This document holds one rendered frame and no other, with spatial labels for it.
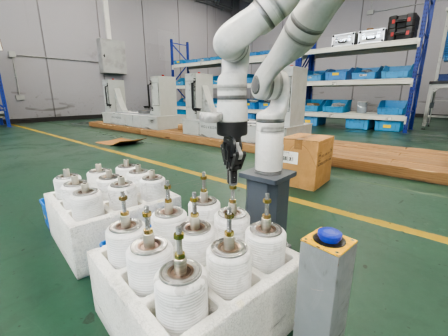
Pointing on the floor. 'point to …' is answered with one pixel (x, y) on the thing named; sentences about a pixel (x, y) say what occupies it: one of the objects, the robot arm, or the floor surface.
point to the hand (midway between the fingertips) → (232, 177)
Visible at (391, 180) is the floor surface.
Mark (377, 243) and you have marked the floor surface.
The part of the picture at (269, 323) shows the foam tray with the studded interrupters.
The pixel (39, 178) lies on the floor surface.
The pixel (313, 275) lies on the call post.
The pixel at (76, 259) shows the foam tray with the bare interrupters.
